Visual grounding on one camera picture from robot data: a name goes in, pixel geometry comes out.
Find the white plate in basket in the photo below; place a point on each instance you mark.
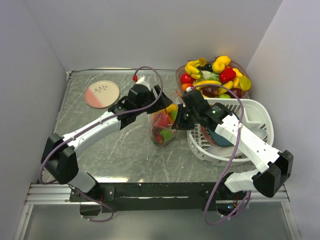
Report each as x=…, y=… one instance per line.
x=226, y=151

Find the clear brown fruit bowl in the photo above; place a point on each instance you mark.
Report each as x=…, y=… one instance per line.
x=211, y=72

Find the yellow banana bunch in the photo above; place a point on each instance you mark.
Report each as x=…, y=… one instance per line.
x=191, y=68

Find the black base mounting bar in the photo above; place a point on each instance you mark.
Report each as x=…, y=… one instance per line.
x=109, y=198

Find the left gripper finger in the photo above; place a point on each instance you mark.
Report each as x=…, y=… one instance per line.
x=162, y=103
x=157, y=90

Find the yellow star fruit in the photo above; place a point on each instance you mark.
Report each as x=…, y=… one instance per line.
x=245, y=83

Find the aluminium frame rail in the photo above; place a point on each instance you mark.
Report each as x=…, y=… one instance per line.
x=55, y=194

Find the yellow lemon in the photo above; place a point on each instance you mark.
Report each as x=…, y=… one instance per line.
x=224, y=59

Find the teal plate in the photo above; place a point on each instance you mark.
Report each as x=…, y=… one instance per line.
x=219, y=140

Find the pink and cream plate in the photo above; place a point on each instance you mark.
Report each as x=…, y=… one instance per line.
x=102, y=94

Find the white plastic dish basket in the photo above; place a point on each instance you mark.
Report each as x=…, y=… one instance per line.
x=255, y=117

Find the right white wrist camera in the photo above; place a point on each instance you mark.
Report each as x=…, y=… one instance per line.
x=188, y=89

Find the red bell pepper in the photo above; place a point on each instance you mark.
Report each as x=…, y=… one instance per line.
x=227, y=75

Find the dark purple plum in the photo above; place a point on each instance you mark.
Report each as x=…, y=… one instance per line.
x=210, y=91

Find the red apple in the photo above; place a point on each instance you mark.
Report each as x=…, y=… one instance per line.
x=186, y=79
x=160, y=120

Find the red apple front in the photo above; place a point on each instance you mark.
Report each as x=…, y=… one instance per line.
x=186, y=79

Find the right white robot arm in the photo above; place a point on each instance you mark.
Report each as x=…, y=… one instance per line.
x=273, y=167

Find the clear orange zip top bag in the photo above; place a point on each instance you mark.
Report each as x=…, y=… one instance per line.
x=176, y=98

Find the pink plate in basket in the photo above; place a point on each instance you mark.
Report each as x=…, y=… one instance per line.
x=207, y=136

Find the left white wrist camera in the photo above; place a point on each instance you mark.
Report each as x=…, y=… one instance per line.
x=141, y=83

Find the lychee cluster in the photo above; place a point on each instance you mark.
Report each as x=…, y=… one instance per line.
x=157, y=138

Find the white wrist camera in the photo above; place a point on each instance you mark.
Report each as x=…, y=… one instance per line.
x=141, y=83
x=188, y=89

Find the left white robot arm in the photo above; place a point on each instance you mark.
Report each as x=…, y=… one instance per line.
x=61, y=152

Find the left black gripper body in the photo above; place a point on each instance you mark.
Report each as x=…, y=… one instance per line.
x=150, y=98

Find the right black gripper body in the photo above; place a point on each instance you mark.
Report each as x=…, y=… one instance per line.
x=195, y=114

